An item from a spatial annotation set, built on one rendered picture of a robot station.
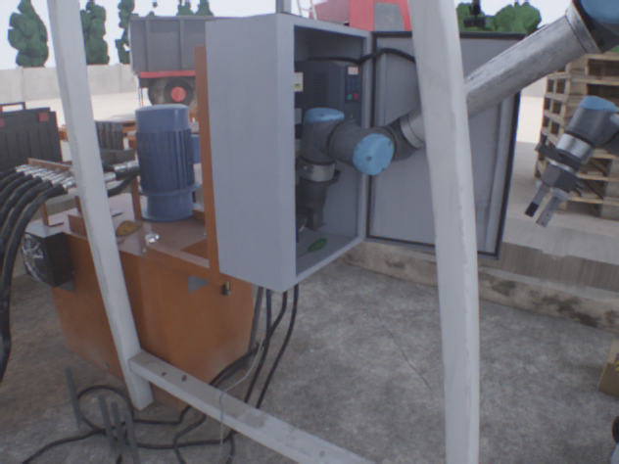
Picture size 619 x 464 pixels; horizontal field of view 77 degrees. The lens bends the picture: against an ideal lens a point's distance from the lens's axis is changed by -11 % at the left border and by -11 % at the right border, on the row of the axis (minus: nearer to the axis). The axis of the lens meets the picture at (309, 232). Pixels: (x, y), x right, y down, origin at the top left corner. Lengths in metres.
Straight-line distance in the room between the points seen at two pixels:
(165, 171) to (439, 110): 1.22
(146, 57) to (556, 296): 8.31
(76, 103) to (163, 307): 0.66
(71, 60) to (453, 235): 1.04
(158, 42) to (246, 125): 8.37
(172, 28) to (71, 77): 8.09
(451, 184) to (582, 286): 1.81
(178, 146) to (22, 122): 1.77
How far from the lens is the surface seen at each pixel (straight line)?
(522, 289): 2.40
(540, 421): 1.77
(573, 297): 2.39
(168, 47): 9.29
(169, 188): 1.68
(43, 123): 3.31
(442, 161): 0.64
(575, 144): 1.23
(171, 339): 1.50
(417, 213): 1.27
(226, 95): 0.98
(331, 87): 1.12
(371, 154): 0.93
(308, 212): 1.11
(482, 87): 0.95
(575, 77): 2.95
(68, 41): 1.29
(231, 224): 1.04
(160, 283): 1.40
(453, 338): 0.75
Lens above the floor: 1.12
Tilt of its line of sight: 20 degrees down
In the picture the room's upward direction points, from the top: straight up
